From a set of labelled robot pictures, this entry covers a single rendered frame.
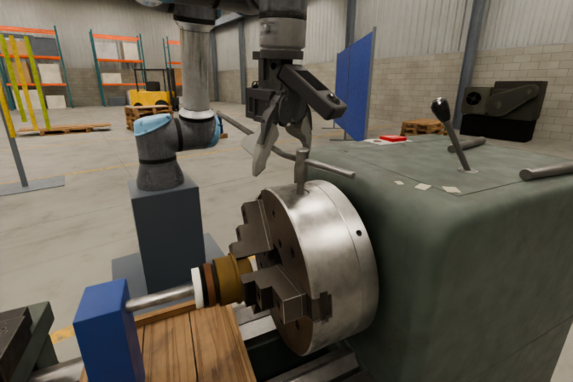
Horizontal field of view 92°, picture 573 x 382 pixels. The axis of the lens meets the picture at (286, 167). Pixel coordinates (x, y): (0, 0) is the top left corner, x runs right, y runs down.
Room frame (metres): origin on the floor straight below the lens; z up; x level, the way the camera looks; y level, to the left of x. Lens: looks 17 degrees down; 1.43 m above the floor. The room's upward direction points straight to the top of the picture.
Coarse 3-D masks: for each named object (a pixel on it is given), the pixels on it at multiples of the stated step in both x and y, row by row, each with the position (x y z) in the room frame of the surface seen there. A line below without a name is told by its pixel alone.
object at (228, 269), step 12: (204, 264) 0.42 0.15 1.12; (216, 264) 0.42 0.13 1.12; (228, 264) 0.42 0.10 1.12; (240, 264) 0.43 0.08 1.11; (204, 276) 0.40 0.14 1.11; (216, 276) 0.40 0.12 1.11; (228, 276) 0.40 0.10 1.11; (204, 288) 0.38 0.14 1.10; (216, 288) 0.39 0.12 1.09; (228, 288) 0.39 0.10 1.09; (240, 288) 0.40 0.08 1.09; (204, 300) 0.38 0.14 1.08; (216, 300) 0.39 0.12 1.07; (228, 300) 0.39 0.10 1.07; (240, 300) 0.40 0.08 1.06
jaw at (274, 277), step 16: (256, 272) 0.42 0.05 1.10; (272, 272) 0.42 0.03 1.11; (256, 288) 0.39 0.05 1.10; (272, 288) 0.37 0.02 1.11; (288, 288) 0.37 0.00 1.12; (272, 304) 0.37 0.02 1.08; (288, 304) 0.34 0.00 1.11; (304, 304) 0.35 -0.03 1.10; (320, 304) 0.34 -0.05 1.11; (288, 320) 0.33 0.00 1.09; (320, 320) 0.34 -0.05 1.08
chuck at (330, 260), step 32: (288, 192) 0.47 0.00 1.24; (320, 192) 0.48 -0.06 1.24; (288, 224) 0.41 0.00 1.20; (320, 224) 0.41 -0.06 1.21; (256, 256) 0.59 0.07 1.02; (288, 256) 0.41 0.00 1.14; (320, 256) 0.37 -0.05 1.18; (352, 256) 0.38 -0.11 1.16; (320, 288) 0.34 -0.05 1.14; (352, 288) 0.36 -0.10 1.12; (352, 320) 0.36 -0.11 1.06
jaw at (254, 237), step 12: (252, 204) 0.52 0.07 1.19; (252, 216) 0.51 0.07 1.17; (264, 216) 0.51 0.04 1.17; (240, 228) 0.48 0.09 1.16; (252, 228) 0.49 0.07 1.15; (264, 228) 0.50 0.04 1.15; (240, 240) 0.47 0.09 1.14; (252, 240) 0.47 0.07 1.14; (264, 240) 0.48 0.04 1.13; (240, 252) 0.45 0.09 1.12; (252, 252) 0.46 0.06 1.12; (264, 252) 0.50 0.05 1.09
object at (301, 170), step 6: (300, 150) 0.46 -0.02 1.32; (306, 150) 0.46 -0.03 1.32; (300, 156) 0.46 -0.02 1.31; (306, 156) 0.46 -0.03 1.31; (300, 162) 0.46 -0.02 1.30; (300, 168) 0.46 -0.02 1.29; (306, 168) 0.46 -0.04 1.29; (300, 174) 0.46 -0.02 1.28; (306, 174) 0.46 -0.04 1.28; (300, 180) 0.46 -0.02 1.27; (306, 180) 0.47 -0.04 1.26; (300, 186) 0.47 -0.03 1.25; (300, 192) 0.47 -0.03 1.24
